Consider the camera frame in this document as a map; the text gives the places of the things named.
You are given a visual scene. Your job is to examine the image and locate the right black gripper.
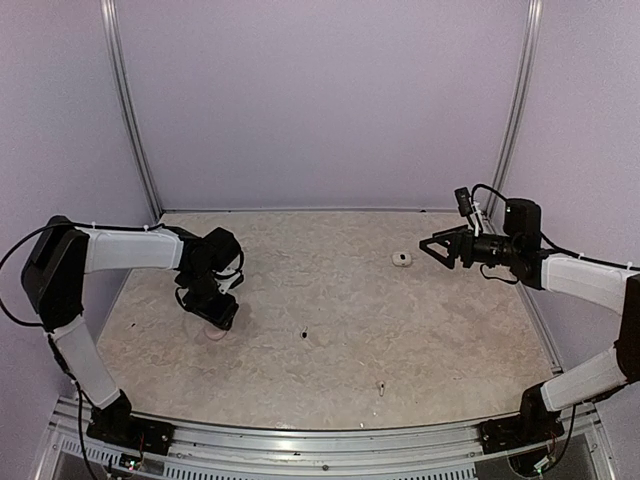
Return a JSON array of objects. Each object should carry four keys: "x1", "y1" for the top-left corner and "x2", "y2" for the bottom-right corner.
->
[{"x1": 421, "y1": 224, "x2": 521, "y2": 268}]

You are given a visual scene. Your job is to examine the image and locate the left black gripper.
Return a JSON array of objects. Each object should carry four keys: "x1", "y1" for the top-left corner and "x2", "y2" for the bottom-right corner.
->
[{"x1": 181, "y1": 269, "x2": 239, "y2": 330}]

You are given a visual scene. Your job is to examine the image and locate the pink round case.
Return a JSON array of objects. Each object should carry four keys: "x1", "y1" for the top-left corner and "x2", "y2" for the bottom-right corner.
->
[{"x1": 203, "y1": 325, "x2": 227, "y2": 342}]

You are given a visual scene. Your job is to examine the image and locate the white earbud charging case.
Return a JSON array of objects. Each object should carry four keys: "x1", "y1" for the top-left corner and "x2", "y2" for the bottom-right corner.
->
[{"x1": 392, "y1": 252, "x2": 412, "y2": 267}]

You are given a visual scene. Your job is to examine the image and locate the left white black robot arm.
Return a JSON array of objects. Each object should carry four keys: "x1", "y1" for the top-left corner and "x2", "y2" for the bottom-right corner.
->
[{"x1": 21, "y1": 216, "x2": 245, "y2": 445}]

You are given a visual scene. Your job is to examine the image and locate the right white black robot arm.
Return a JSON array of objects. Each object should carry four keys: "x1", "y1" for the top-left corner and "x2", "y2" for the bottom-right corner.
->
[{"x1": 419, "y1": 198, "x2": 639, "y2": 444}]

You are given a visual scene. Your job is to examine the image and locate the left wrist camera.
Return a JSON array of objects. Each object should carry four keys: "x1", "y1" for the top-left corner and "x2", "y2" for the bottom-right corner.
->
[{"x1": 213, "y1": 267, "x2": 244, "y2": 294}]

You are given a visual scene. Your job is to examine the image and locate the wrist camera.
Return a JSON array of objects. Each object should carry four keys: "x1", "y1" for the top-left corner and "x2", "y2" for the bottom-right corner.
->
[
  {"x1": 454, "y1": 187, "x2": 484, "y2": 236},
  {"x1": 213, "y1": 267, "x2": 244, "y2": 294}
]

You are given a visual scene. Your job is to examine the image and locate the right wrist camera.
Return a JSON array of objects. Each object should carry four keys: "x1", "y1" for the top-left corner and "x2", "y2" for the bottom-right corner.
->
[{"x1": 454, "y1": 187, "x2": 484, "y2": 236}]

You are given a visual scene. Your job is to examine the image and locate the front aluminium rail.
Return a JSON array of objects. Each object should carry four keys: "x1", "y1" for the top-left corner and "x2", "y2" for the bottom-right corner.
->
[{"x1": 47, "y1": 394, "x2": 609, "y2": 480}]

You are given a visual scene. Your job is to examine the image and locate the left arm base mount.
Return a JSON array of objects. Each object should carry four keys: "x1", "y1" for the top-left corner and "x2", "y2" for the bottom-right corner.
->
[{"x1": 87, "y1": 390, "x2": 175, "y2": 456}]

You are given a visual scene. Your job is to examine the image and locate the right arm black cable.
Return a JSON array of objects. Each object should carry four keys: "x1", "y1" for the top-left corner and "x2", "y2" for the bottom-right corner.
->
[{"x1": 469, "y1": 183, "x2": 640, "y2": 281}]

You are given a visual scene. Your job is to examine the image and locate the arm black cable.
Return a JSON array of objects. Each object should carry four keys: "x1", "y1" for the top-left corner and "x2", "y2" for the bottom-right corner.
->
[
  {"x1": 469, "y1": 183, "x2": 640, "y2": 281},
  {"x1": 0, "y1": 222, "x2": 246, "y2": 329}
]

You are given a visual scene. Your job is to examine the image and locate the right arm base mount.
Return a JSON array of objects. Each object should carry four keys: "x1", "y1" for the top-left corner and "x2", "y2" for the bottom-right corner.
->
[{"x1": 478, "y1": 383, "x2": 565, "y2": 454}]

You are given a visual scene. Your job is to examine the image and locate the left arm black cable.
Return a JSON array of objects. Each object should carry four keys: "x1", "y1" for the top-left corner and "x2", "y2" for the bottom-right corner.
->
[{"x1": 0, "y1": 222, "x2": 246, "y2": 329}]

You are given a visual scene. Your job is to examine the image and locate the right aluminium post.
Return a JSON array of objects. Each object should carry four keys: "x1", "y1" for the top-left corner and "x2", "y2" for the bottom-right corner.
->
[{"x1": 491, "y1": 0, "x2": 543, "y2": 193}]

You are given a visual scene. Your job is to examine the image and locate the aluminium post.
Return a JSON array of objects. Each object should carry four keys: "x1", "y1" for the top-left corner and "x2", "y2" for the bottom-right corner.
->
[
  {"x1": 100, "y1": 0, "x2": 164, "y2": 220},
  {"x1": 491, "y1": 0, "x2": 543, "y2": 193}
]

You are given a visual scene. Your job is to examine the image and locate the left aluminium post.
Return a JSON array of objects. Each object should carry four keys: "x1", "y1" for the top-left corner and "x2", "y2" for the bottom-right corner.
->
[{"x1": 100, "y1": 0, "x2": 164, "y2": 220}]

